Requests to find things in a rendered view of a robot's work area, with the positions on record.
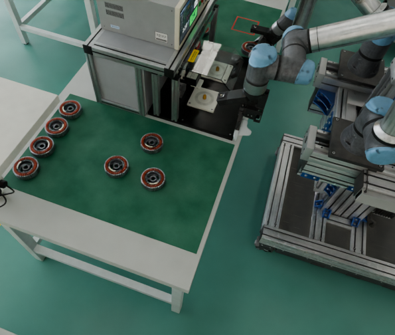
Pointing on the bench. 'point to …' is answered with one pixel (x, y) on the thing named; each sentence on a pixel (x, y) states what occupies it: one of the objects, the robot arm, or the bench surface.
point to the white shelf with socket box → (3, 128)
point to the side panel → (117, 84)
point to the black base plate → (211, 125)
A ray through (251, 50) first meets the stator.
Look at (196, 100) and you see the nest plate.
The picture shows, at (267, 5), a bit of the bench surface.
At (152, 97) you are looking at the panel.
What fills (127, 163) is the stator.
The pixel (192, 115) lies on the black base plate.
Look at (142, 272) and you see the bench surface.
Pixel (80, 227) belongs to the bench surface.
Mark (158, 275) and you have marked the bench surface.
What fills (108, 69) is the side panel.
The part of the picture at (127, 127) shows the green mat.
